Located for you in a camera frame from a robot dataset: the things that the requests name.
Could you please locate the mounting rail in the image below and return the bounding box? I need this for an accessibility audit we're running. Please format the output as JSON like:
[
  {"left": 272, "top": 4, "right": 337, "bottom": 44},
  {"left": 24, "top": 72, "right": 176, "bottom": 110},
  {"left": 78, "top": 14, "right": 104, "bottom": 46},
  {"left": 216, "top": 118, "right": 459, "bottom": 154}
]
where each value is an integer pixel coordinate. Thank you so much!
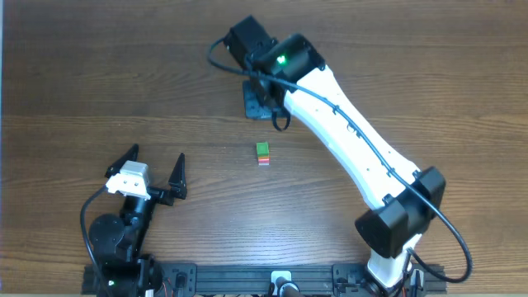
[{"left": 81, "top": 262, "right": 449, "bottom": 297}]

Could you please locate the black cable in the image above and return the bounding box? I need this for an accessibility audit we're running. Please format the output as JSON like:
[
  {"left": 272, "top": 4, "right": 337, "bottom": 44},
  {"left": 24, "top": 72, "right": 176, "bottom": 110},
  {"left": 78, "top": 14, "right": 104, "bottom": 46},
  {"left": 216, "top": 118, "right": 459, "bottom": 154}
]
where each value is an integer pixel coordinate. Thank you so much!
[
  {"left": 79, "top": 185, "right": 109, "bottom": 292},
  {"left": 206, "top": 35, "right": 474, "bottom": 285}
]

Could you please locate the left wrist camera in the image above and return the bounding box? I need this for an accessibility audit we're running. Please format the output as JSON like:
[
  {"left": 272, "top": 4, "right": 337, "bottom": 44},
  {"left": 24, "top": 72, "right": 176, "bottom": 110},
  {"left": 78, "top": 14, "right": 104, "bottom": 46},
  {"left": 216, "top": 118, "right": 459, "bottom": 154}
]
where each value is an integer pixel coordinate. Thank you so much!
[{"left": 105, "top": 160, "right": 151, "bottom": 201}]

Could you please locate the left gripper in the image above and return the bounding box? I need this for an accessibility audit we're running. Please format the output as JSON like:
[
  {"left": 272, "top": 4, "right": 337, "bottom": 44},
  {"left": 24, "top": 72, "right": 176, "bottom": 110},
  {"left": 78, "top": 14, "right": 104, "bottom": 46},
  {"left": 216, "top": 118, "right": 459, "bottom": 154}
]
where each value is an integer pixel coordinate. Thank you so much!
[{"left": 104, "top": 143, "right": 188, "bottom": 207}]

